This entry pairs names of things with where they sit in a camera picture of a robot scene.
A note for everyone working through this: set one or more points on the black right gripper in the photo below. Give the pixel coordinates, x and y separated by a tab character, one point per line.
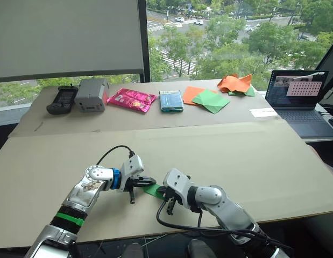
172	198

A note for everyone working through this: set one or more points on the dark open laptop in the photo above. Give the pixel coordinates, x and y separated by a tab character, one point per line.
303	115

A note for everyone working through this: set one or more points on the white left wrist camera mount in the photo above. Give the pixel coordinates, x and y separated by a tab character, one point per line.
134	165

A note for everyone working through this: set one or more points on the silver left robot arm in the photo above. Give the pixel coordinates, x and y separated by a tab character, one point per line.
83	193

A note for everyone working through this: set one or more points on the brown cardboard sheet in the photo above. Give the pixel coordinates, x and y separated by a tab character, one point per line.
161	121

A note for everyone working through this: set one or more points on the flat green paper sheet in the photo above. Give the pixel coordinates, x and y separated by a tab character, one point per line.
212	101

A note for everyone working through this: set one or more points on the pink snack packet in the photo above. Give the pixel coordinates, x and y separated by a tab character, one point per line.
131	99

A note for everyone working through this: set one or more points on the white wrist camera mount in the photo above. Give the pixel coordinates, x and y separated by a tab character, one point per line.
134	165
177	182

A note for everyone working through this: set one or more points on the green paper sheet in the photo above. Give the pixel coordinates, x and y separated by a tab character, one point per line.
151	190
212	101

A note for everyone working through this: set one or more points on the grey roller window blind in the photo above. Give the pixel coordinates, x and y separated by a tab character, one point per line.
61	35

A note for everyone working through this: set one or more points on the crumpled orange paper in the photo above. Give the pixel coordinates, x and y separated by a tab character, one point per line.
233	84

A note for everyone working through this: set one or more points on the black window frame post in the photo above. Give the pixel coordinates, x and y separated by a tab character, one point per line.
146	53

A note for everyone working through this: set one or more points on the dark monitor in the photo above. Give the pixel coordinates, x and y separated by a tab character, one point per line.
331	67

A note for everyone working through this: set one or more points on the flat orange paper sheet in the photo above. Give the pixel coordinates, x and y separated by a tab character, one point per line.
190	94

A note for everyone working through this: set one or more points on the grey box device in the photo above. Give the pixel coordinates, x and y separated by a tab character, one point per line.
89	94

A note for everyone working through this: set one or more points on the black handheld controller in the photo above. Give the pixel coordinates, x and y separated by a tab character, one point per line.
61	100

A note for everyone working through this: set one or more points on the crumpled green paper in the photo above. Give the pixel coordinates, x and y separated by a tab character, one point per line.
251	92

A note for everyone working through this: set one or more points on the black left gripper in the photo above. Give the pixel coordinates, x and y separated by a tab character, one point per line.
134	184

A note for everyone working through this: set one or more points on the white paper label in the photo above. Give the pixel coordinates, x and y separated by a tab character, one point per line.
263	112

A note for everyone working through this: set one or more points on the teal flat box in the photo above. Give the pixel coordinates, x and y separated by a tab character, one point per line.
170	100

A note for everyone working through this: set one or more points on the large beige cardboard sheet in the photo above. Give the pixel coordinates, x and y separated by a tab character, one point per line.
222	161

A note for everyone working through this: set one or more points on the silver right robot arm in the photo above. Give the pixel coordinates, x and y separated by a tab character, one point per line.
230	209

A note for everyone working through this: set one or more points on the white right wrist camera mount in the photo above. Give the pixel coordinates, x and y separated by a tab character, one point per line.
177	182

